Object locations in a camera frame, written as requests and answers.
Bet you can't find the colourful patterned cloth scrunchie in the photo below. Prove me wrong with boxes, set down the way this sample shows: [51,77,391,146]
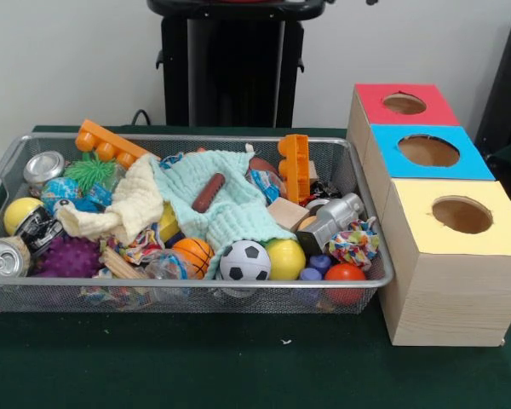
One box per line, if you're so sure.
[327,216,381,270]

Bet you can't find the silver mesh bin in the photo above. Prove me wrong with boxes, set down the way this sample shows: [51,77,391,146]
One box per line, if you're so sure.
[0,131,396,316]

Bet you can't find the wooden box with three holes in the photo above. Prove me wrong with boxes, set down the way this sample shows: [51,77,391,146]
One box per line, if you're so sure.
[347,83,511,349]

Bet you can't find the mint green cloth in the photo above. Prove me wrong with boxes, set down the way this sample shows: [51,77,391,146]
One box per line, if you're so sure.
[149,149,298,280]

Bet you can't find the brown toy sausage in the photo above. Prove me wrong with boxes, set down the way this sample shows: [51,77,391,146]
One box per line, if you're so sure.
[191,173,227,214]

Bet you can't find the black and white soccer ball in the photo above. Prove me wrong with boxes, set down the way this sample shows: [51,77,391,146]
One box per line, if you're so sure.
[219,240,273,282]

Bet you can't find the yellow ball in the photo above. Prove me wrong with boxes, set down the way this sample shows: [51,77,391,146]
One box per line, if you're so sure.
[264,238,307,281]

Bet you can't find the silver toy robot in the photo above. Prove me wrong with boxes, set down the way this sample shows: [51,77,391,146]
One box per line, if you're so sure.
[296,192,366,256]

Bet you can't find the small orange basketball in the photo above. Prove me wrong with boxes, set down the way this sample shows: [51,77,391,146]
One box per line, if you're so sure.
[171,237,215,280]

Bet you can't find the red ball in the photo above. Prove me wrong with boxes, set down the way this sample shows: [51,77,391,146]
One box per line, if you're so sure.
[323,262,368,304]

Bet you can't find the cream cloth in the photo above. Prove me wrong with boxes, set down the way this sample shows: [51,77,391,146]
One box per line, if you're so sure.
[57,153,165,246]

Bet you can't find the long orange toy brick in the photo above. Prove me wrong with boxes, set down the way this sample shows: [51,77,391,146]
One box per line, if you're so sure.
[75,118,151,170]

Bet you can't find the dark green table cloth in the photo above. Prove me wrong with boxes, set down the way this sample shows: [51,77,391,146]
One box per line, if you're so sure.
[0,124,511,409]

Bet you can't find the purple spiky ball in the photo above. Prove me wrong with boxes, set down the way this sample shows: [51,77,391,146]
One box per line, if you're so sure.
[33,235,105,279]

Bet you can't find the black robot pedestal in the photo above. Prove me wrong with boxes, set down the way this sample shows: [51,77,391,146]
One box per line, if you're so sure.
[146,0,327,128]

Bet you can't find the black cable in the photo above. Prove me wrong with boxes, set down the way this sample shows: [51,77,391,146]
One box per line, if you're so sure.
[130,108,155,127]

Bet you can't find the black object by wall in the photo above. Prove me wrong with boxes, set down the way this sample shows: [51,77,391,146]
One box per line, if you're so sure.
[474,6,511,171]

